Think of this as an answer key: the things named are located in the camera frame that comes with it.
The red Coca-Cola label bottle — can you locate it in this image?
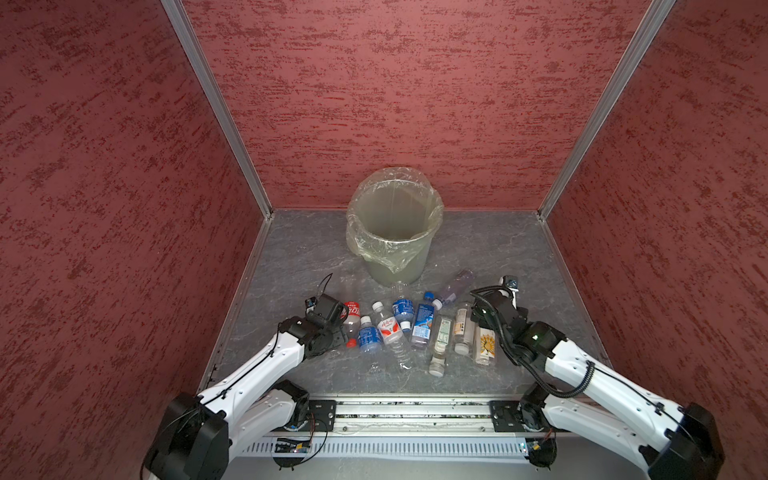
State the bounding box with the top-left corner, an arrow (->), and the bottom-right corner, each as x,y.
342,301 -> 361,348

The sunflower label tea bottle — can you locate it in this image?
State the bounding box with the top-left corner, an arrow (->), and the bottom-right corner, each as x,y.
474,326 -> 497,366

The blue Pocari label bottle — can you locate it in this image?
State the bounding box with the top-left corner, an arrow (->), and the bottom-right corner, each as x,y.
357,316 -> 383,372

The white red Wahaha bottle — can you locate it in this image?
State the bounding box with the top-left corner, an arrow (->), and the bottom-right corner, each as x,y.
372,301 -> 414,371

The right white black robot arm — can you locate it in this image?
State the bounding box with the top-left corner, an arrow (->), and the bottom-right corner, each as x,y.
470,285 -> 725,479

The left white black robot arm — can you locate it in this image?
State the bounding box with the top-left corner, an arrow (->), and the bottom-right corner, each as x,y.
140,293 -> 350,479

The clear plastic bin liner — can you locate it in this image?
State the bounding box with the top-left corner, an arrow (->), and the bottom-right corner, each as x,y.
345,166 -> 445,274

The clear orange label bottle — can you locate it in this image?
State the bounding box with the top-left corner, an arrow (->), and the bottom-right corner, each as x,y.
453,301 -> 476,356

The clear purple tinted bottle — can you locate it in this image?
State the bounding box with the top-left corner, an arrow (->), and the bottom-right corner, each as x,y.
432,269 -> 475,310

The blue cap artesian bottle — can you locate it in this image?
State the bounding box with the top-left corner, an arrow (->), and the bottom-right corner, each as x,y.
411,291 -> 435,349

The blue label water bottle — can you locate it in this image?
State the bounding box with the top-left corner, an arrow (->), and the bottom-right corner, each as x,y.
392,282 -> 415,334

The green white label bottle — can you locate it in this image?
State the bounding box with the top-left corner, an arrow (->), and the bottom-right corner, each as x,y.
428,315 -> 452,378

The white perforated vent strip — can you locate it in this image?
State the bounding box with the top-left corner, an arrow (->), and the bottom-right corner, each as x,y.
241,436 -> 529,463

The left corner aluminium profile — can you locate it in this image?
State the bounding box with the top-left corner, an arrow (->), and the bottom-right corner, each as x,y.
161,0 -> 274,221

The corner aluminium profile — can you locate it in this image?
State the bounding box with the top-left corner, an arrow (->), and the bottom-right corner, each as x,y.
538,0 -> 676,223
161,0 -> 274,221

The right corner aluminium profile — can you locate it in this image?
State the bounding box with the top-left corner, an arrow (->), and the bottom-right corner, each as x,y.
538,0 -> 676,223

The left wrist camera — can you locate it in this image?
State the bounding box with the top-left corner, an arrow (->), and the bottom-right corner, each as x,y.
305,296 -> 319,316

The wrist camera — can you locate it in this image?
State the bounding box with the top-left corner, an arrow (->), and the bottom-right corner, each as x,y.
305,296 -> 319,316
501,275 -> 519,292

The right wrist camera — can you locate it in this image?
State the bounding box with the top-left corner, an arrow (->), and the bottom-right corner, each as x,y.
501,275 -> 519,292

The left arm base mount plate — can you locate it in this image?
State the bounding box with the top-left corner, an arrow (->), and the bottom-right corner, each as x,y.
284,399 -> 337,432

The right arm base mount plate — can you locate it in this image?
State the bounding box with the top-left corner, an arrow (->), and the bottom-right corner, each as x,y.
488,400 -> 542,433

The left circuit board with wires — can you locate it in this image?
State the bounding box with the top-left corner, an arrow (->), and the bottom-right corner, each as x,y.
272,438 -> 327,470

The circuit board with wires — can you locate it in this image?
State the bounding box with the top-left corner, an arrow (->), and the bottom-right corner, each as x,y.
525,438 -> 558,469
272,438 -> 327,470

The right circuit board with wires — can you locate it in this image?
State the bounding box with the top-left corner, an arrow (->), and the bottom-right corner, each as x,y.
525,438 -> 558,469

